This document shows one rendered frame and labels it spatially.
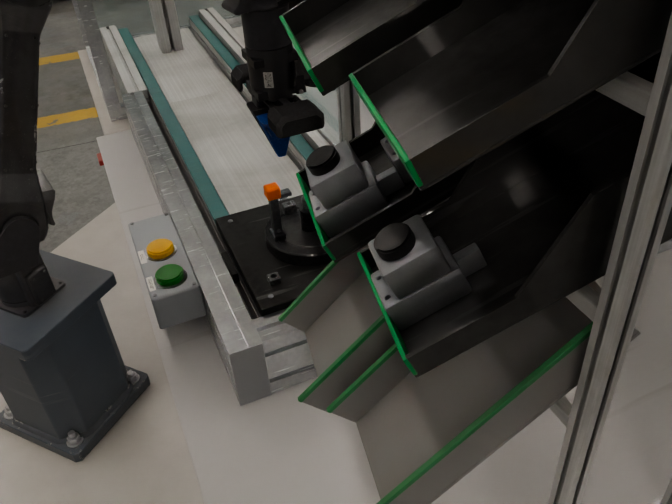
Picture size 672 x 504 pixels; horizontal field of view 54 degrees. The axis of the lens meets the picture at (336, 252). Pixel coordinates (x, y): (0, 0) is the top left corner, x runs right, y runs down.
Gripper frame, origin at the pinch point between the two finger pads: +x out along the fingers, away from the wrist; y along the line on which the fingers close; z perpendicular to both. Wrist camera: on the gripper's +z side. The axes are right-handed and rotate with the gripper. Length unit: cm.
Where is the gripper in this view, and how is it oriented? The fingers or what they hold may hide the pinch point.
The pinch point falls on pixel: (278, 132)
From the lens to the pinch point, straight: 88.7
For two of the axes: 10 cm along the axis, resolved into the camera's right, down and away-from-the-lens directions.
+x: 0.5, 7.9, 6.2
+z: 9.1, -2.9, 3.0
